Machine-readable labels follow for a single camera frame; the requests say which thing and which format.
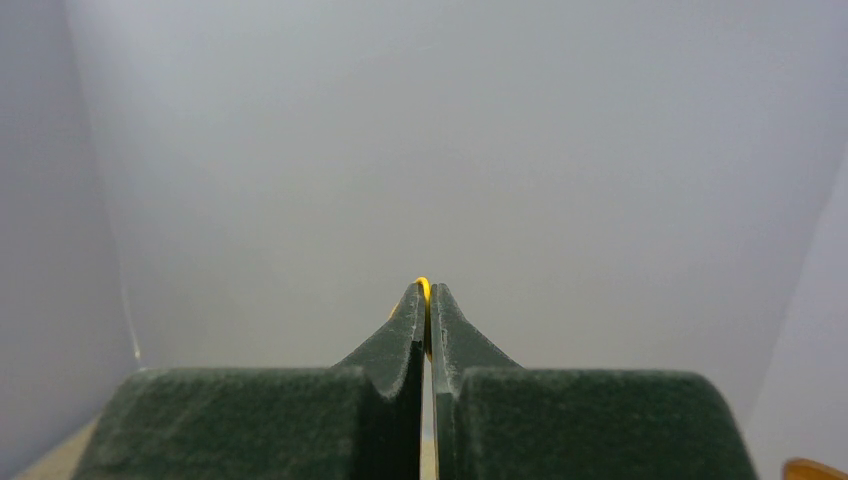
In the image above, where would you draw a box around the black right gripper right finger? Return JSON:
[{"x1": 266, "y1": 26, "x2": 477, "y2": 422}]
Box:
[{"x1": 430, "y1": 284, "x2": 756, "y2": 479}]

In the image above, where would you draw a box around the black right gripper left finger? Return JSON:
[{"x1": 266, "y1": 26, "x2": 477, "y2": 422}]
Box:
[{"x1": 73, "y1": 282, "x2": 426, "y2": 479}]

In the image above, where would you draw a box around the wooden rack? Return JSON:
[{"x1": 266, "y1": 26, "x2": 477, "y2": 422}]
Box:
[{"x1": 782, "y1": 458, "x2": 848, "y2": 480}]

